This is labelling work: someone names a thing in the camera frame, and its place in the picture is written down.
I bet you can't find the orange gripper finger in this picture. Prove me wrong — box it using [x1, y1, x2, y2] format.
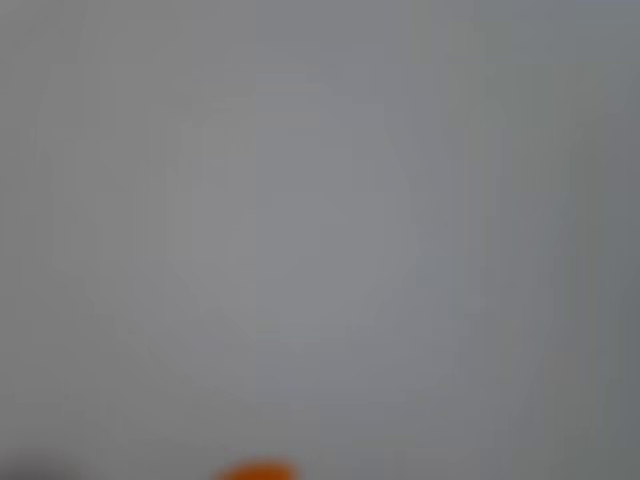
[212, 458, 302, 480]

